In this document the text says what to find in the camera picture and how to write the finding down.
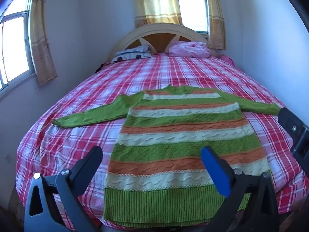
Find cream wooden headboard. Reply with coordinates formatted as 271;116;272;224
107;23;210;62

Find bed with red plaid sheet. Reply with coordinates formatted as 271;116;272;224
16;53;309;230

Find green orange striped knit sweater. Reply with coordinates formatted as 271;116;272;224
52;84;283;228

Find dark object beside bed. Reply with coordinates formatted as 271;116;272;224
95;61;112;73

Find small window behind headboard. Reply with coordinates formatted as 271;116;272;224
175;0;211;35

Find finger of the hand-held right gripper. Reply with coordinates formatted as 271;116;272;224
278;107;309;172

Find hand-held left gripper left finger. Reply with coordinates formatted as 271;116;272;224
24;146;104;232

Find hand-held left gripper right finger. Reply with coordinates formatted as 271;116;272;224
200;146;282;232

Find pink pillow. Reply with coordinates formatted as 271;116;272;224
168;41;236;66

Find white blue printed pillow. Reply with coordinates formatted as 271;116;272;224
113;44;153;63

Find large sliding window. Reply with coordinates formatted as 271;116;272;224
0;0;37;95

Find yellow patterned curtain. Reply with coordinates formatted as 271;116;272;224
205;0;227;50
130;0;183;28
28;0;59;87

